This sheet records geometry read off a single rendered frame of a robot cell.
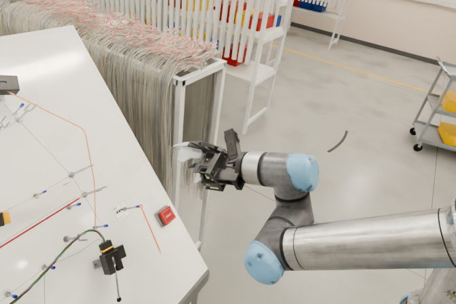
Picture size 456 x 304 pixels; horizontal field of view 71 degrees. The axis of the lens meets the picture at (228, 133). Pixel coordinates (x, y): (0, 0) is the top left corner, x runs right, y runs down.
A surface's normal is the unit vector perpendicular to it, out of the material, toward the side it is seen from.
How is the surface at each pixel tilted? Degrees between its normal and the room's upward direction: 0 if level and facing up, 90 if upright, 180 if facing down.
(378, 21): 90
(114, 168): 49
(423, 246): 73
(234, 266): 0
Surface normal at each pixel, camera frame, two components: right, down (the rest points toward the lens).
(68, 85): 0.70, -0.26
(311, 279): 0.12, -0.83
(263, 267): -0.51, 0.40
